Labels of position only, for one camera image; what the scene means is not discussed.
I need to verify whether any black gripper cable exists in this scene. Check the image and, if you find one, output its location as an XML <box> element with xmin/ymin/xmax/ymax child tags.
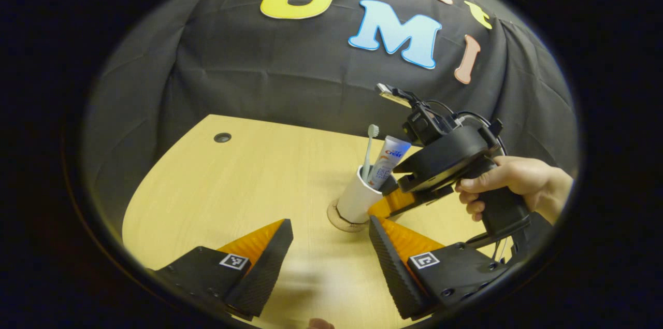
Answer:
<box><xmin>427</xmin><ymin>99</ymin><xmax>508</xmax><ymax>156</ymax></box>

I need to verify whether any black backdrop cloth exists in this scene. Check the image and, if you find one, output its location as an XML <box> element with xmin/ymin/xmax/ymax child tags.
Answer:
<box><xmin>83</xmin><ymin>0</ymin><xmax>578</xmax><ymax>236</ymax></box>

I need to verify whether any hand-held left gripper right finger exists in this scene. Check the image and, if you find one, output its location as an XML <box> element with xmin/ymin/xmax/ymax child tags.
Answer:
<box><xmin>368</xmin><ymin>216</ymin><xmax>512</xmax><ymax>321</ymax></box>

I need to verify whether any white toothpaste tube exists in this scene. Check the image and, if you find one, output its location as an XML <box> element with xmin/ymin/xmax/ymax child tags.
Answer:
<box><xmin>367</xmin><ymin>135</ymin><xmax>412</xmax><ymax>191</ymax></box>

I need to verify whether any round cork coaster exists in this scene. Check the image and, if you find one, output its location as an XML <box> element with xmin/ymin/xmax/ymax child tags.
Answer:
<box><xmin>327</xmin><ymin>199</ymin><xmax>371</xmax><ymax>233</ymax></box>

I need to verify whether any light wooden desktop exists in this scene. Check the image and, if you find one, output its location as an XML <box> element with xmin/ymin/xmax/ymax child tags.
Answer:
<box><xmin>122</xmin><ymin>114</ymin><xmax>518</xmax><ymax>329</ymax></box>

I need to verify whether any light blue toothbrush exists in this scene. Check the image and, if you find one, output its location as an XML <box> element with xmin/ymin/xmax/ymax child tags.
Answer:
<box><xmin>361</xmin><ymin>124</ymin><xmax>380</xmax><ymax>182</ymax></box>

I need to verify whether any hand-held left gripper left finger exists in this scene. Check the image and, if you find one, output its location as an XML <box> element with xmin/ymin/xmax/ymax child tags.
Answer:
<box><xmin>154</xmin><ymin>219</ymin><xmax>294</xmax><ymax>319</ymax></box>

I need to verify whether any white cup with wooden handle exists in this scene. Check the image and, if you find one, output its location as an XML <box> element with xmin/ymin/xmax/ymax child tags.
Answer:
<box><xmin>337</xmin><ymin>165</ymin><xmax>386</xmax><ymax>224</ymax></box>

